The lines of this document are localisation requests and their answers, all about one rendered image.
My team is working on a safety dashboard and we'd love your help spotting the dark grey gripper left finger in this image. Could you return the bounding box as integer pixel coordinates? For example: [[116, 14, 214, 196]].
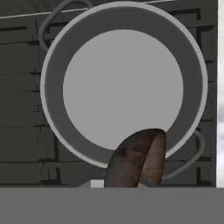
[[76, 178, 106, 189]]

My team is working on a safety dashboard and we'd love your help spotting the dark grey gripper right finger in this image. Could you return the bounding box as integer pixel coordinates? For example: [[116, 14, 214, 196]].
[[137, 182, 153, 189]]

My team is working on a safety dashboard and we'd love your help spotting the grey metal pot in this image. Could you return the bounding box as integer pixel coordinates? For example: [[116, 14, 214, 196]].
[[38, 0, 209, 181]]

